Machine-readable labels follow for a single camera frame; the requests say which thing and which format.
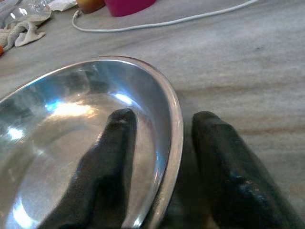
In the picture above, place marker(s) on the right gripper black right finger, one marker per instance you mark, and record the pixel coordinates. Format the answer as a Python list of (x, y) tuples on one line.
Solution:
[(233, 181)]

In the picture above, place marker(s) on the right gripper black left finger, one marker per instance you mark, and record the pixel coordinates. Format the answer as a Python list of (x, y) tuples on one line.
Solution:
[(102, 181)]

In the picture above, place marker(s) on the shiny steel plate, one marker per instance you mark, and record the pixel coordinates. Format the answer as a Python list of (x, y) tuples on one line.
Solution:
[(59, 133)]

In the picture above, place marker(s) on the small orange object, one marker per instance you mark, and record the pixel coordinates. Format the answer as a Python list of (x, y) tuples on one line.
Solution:
[(1, 50)]

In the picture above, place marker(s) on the white crumpled cloth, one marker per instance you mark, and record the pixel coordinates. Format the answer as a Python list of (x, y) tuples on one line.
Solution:
[(21, 35)]

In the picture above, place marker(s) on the orange-brown cup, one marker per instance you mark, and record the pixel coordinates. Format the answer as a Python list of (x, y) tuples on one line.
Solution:
[(90, 5)]

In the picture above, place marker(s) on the pink plastic bowl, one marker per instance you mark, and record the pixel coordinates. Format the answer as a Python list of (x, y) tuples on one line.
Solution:
[(128, 6)]

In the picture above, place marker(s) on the white paper napkin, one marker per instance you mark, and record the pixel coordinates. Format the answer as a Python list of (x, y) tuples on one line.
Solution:
[(62, 4)]

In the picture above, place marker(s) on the clear glass bowl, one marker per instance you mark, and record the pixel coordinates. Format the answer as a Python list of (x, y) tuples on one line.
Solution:
[(28, 12)]

